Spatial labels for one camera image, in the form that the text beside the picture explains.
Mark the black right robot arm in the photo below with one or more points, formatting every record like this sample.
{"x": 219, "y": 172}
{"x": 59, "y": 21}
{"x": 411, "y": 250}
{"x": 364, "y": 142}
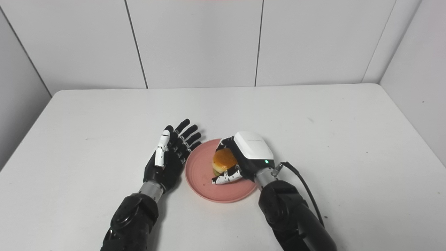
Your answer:
{"x": 292, "y": 219}

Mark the pink round plate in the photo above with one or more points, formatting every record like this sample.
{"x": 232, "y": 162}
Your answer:
{"x": 200, "y": 174}

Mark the toy hamburger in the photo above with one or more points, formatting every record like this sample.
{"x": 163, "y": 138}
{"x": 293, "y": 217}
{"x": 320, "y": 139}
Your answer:
{"x": 224, "y": 160}

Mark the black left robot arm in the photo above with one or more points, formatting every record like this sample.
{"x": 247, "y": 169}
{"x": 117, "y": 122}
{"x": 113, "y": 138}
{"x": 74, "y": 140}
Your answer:
{"x": 134, "y": 223}

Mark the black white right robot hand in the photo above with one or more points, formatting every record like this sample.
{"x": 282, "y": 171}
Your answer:
{"x": 254, "y": 150}

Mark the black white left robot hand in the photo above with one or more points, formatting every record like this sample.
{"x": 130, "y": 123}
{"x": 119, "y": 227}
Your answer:
{"x": 167, "y": 167}

